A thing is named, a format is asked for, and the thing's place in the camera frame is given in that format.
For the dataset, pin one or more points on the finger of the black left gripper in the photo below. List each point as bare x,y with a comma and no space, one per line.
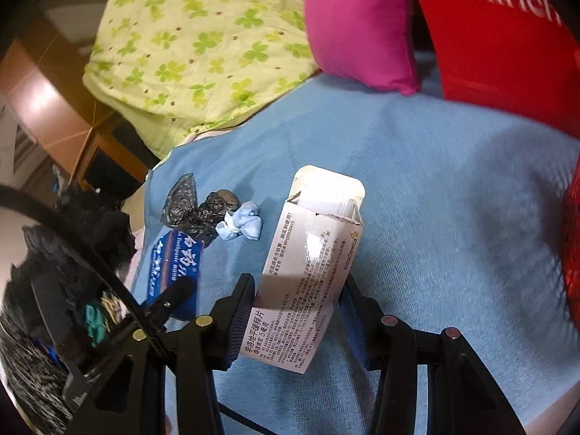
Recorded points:
173,302

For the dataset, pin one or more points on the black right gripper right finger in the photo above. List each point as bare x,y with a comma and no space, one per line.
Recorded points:
383,343

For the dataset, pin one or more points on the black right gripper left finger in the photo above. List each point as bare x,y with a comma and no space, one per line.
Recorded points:
211,342

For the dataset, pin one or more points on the black plastic bag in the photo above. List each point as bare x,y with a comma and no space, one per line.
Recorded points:
183,212

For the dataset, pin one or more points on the light blue mask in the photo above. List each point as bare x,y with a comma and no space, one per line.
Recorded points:
245,221

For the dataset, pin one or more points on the white medicine box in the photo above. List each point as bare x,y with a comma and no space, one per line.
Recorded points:
313,247

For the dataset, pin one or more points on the red mesh trash basket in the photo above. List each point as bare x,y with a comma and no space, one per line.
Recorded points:
570,246

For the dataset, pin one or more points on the blue toothpaste box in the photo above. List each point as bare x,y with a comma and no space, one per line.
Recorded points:
176,255

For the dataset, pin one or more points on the black clothes pile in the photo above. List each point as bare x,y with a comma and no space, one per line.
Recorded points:
55,313

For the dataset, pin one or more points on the light blue bed blanket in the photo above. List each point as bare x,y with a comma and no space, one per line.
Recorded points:
461,212

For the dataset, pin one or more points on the wooden nightstand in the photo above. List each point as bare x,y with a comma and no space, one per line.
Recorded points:
113,160

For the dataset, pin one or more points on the wooden headboard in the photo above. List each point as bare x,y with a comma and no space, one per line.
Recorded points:
47,93

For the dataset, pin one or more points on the green clover pattern quilt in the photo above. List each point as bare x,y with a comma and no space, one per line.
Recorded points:
178,69

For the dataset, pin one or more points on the red paper shopping bag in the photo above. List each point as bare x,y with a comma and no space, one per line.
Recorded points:
512,55

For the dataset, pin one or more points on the magenta pillow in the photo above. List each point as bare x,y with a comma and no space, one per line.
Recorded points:
369,41

